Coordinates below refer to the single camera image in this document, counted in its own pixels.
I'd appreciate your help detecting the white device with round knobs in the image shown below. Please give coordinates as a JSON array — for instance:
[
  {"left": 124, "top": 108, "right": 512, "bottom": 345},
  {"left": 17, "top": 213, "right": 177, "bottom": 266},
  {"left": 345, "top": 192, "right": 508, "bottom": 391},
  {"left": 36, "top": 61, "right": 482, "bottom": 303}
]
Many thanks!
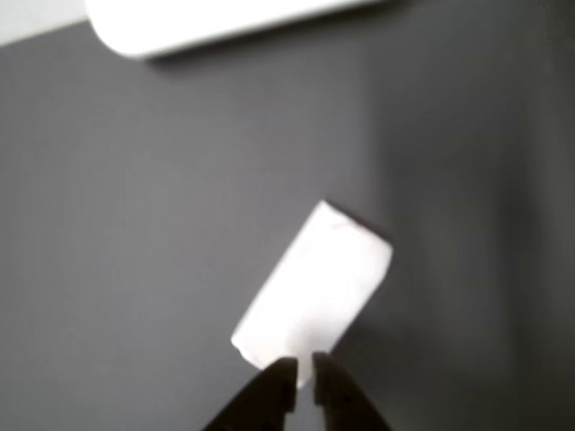
[{"left": 84, "top": 0, "right": 392, "bottom": 62}]

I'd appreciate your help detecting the white block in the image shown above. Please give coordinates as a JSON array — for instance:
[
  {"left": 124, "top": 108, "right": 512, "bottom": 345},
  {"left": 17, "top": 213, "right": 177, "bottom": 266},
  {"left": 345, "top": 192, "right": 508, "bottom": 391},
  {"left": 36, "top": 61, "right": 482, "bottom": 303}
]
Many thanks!
[{"left": 230, "top": 199, "right": 394, "bottom": 391}]

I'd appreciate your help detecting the grey desk mat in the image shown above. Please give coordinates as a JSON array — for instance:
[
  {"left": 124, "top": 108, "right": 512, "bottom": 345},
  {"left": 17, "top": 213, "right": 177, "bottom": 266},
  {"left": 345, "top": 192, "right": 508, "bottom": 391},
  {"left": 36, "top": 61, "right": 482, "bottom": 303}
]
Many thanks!
[{"left": 0, "top": 0, "right": 575, "bottom": 431}]

